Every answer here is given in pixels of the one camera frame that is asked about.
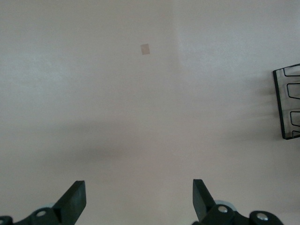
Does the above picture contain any brown paper table cover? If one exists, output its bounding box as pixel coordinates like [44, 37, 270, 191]
[0, 0, 300, 225]

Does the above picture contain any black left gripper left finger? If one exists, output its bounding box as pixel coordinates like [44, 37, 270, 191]
[0, 180, 87, 225]

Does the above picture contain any black wire cup holder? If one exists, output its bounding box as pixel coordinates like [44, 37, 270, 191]
[273, 63, 300, 141]

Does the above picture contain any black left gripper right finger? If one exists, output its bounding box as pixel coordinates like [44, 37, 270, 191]
[192, 179, 285, 225]

